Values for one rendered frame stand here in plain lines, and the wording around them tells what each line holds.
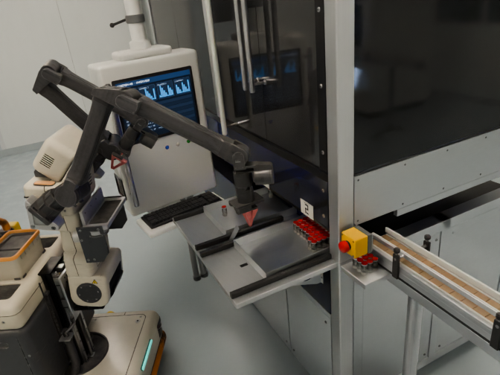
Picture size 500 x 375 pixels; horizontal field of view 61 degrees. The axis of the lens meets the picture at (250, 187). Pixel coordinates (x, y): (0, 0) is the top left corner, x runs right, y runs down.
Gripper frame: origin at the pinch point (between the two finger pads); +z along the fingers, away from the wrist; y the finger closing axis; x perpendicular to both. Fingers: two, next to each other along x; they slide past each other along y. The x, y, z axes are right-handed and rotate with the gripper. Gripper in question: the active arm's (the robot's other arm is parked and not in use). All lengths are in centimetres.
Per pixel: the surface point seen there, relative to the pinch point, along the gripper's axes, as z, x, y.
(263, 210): 21, 39, 24
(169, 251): 107, 172, 1
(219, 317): 108, 83, 5
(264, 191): 20, 54, 32
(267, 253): 20.5, 8.4, 8.9
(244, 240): 18.9, 19.6, 4.8
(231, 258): 20.3, 13.6, -3.8
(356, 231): 6.5, -17.7, 30.3
